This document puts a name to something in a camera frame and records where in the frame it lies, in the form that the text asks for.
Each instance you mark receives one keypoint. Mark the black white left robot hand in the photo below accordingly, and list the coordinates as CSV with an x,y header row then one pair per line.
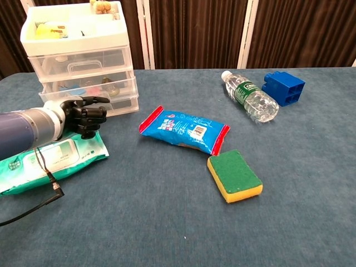
x,y
83,116

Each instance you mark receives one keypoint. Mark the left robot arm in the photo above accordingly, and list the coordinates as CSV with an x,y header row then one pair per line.
x,y
16,130

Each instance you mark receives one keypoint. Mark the clear plastic drawer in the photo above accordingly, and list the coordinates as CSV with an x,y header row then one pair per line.
x,y
122,104
125,84
114,59

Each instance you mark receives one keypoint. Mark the white plastic drawer organizer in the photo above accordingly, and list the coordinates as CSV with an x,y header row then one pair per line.
x,y
83,41

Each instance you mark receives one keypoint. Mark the small brass figurine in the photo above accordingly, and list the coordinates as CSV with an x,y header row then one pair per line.
x,y
108,86

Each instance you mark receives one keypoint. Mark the green white wet wipes pack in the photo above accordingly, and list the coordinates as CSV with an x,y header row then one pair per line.
x,y
69,155

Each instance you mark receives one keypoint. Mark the round yellow plastic object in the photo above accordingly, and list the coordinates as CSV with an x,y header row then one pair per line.
x,y
47,31

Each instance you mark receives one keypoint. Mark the blue red snack package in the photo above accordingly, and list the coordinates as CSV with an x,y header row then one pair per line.
x,y
180,128

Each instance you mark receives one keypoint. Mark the beige plush toys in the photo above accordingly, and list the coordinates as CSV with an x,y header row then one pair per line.
x,y
101,7

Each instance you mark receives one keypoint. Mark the blue-grey table cloth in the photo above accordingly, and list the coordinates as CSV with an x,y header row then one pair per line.
x,y
167,222

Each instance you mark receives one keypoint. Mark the green yellow scrub sponge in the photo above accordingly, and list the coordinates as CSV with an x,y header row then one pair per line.
x,y
233,172

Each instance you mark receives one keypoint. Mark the clear plastic water bottle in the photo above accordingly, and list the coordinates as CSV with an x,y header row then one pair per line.
x,y
250,97

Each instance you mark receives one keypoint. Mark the blue plastic building block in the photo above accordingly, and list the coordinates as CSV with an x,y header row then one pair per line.
x,y
281,83

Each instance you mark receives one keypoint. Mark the white partition post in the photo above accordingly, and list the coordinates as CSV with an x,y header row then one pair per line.
x,y
146,33
249,33

